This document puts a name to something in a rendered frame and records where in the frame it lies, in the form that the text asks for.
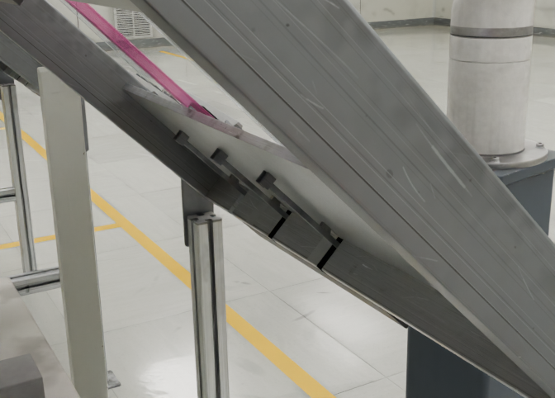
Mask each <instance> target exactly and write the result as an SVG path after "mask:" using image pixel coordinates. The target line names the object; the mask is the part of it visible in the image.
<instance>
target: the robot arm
mask: <svg viewBox="0 0 555 398"><path fill-rule="evenodd" d="M535 3H536V0H453V5H452V11H451V21H450V39H449V58H448V95H447V115H446V116H447V117H448V119H449V120H450V121H451V122H452V123H453V124H454V125H455V126H456V128H457V129H458V130H459V131H460V132H461V134H462V135H463V136H464V137H465V139H466V140H467V141H468V142H469V143H470V145H471V146H472V147H473V148H474V149H475V150H476V151H477V152H478V153H479V155H480V156H481V157H482V158H483V160H484V161H485V162H486V163H487V164H488V166H489V167H490V168H491V169H515V168H527V167H532V166H534V165H538V164H540V163H543V162H544V161H545V160H547V158H548V149H547V148H546V147H545V146H544V143H541V142H538V143H537V142H535V141H532V140H527V139H525V130H526V118H527V107H528V95H529V74H530V63H531V52H532V40H533V29H534V9H535Z"/></svg>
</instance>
